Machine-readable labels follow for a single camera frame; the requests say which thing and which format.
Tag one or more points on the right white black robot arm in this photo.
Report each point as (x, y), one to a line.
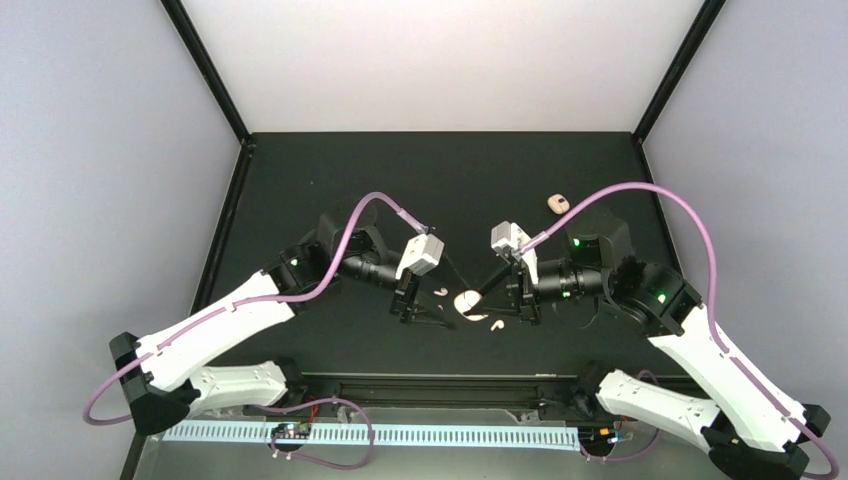
(745, 424)

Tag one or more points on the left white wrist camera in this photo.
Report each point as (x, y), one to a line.
(421, 255)

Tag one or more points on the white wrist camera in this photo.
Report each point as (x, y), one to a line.
(507, 240)
(421, 255)

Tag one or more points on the white slotted cable duct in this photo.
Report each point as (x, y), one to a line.
(558, 438)

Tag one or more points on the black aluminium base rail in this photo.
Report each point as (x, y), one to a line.
(549, 397)

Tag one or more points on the left black frame post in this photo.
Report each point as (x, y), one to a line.
(185, 28)

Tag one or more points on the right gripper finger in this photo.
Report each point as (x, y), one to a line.
(504, 310)
(493, 280)

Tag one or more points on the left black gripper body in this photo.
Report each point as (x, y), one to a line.
(404, 292)

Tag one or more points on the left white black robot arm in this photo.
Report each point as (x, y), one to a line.
(167, 377)

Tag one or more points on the black frame post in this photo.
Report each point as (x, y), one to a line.
(695, 35)
(185, 28)

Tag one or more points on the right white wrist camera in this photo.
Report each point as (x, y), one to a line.
(507, 240)

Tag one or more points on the right black frame post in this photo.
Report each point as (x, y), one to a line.
(695, 35)

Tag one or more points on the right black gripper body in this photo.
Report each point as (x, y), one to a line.
(521, 292)

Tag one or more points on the pink earbuds charging case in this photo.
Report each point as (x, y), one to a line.
(465, 302)

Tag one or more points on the right base circuit board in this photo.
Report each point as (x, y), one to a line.
(603, 435)

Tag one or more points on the small green circuit board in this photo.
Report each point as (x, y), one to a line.
(291, 431)

